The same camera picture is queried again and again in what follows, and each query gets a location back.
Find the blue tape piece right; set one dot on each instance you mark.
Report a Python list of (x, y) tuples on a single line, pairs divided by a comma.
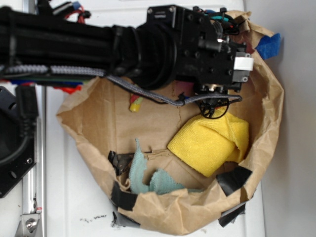
[(269, 47)]

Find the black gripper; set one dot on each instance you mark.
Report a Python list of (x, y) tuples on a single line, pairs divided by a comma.
[(194, 45)]

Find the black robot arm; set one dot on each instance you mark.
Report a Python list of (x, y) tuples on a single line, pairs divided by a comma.
[(56, 48)]

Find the teal microfiber cloth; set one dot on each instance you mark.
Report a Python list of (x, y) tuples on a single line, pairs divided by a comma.
[(161, 172)]

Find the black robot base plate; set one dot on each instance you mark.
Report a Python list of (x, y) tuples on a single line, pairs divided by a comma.
[(18, 123)]

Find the brown paper bag container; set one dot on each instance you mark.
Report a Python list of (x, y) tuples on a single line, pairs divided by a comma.
[(98, 119)]

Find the aluminium extrusion rail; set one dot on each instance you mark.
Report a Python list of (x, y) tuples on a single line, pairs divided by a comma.
[(34, 183)]

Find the multicolored twisted rope toy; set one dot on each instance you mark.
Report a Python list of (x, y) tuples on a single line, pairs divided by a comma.
[(135, 103)]

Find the metal corner bracket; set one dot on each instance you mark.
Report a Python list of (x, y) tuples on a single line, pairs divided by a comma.
[(29, 226)]

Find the yellow microfiber cloth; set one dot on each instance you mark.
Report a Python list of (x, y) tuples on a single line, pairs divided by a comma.
[(206, 144)]

